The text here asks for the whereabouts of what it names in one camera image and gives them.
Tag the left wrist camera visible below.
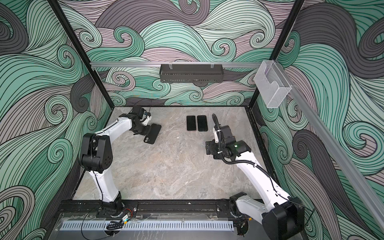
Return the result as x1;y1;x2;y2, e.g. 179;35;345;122
130;106;152;125

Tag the aluminium back wall rail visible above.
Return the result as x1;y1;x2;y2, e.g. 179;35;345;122
90;61;262;69

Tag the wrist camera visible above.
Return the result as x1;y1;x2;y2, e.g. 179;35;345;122
212;114;235;147
130;106;152;125

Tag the aluminium wall rail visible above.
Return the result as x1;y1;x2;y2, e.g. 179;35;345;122
276;63;384;230
90;61;262;69

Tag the white slotted cable duct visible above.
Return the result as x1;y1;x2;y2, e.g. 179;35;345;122
60;220;235;232

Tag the black phone glossy screen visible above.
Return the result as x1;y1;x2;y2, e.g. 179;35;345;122
197;115;208;132

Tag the clear plastic wall bin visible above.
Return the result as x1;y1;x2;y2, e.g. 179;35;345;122
254;61;292;109

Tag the black phone case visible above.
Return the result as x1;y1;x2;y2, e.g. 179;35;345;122
144;124;162;145

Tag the black phone ribbed back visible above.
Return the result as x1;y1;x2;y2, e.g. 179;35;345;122
187;116;197;131

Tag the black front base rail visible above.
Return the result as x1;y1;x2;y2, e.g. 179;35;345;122
58;199;248;220

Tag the aluminium right wall rail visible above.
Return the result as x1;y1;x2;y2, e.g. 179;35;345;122
276;63;384;230

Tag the black wall tray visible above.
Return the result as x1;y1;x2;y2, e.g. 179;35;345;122
160;65;224;83

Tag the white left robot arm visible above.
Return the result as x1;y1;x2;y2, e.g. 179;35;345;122
80;114;152;213

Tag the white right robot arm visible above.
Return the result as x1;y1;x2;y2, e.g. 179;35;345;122
206;130;305;240

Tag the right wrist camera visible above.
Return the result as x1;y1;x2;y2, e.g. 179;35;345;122
212;114;235;147

